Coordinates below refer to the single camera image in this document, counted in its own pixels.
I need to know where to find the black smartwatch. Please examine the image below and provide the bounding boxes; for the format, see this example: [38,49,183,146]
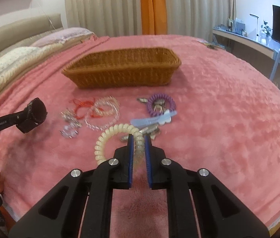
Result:
[16,98,48,133]

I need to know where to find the silver metal hair clip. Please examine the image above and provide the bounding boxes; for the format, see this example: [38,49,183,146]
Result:
[120,124,160,142]

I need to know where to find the cream spiral hair tie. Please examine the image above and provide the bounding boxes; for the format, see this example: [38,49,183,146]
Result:
[94,124,146,169]

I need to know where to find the purple spiral hair tie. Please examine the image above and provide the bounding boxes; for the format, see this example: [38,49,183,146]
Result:
[146,93,177,118]

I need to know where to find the cream patterned pillow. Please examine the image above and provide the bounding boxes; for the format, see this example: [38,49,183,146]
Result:
[0,43,64,109]

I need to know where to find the beige bed headboard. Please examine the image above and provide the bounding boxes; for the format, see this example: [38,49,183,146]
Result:
[0,13,63,52]

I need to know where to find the pink bed blanket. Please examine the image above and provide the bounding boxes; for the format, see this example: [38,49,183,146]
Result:
[0,35,280,237]

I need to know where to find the light blue hair clip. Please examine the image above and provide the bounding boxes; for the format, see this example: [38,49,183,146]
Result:
[130,110,177,127]

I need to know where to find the pink pillow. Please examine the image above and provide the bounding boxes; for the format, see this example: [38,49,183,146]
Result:
[31,27,94,47]

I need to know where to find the silver keys charm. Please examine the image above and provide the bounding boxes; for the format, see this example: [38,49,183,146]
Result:
[137,98,148,104]

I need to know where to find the brown wicker basket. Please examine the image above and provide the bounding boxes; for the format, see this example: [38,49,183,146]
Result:
[62,47,181,89]

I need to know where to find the beige curtain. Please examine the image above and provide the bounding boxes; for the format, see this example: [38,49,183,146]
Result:
[65,0,236,40]

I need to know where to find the small items on bed edge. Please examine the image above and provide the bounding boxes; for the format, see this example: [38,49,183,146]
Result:
[198,40,226,50]

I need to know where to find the white desk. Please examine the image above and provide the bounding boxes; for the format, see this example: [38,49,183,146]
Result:
[212,27,277,60]

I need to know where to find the white desk lamp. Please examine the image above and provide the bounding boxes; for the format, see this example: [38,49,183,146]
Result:
[249,13,259,41]

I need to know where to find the small potted plant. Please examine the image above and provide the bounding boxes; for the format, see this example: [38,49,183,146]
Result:
[259,20,272,46]

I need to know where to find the orange curtain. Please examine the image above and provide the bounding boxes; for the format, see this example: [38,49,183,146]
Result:
[141,0,167,35]

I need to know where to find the silver crystal chain bracelet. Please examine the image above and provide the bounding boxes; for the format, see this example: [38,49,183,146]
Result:
[59,107,83,139]

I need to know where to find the red string bracelet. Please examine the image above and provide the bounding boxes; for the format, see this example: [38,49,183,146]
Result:
[70,98,106,119]

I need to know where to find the clear bead bracelet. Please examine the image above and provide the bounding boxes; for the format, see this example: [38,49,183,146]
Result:
[84,105,120,132]

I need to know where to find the peach bead bracelet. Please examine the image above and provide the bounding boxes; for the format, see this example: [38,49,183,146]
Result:
[91,96,120,117]

